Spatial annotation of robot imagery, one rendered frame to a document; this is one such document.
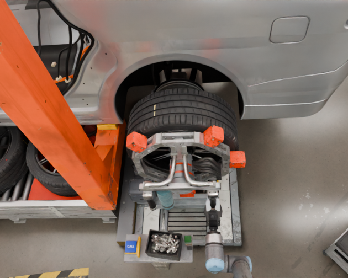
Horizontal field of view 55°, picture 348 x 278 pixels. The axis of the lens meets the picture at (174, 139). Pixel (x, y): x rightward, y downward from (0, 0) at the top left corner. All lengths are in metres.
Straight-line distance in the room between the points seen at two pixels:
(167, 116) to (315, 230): 1.55
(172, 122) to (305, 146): 1.62
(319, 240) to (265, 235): 0.38
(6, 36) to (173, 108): 0.90
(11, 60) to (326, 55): 1.43
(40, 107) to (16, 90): 0.11
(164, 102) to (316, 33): 0.80
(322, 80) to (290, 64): 0.24
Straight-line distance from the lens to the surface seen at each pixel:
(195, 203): 2.61
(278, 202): 2.81
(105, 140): 2.34
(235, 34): 1.69
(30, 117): 1.42
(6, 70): 1.22
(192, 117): 1.73
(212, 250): 1.77
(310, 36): 1.78
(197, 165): 1.76
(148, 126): 1.77
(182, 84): 2.09
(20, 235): 3.08
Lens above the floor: 2.58
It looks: 58 degrees down
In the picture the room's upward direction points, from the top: 11 degrees counter-clockwise
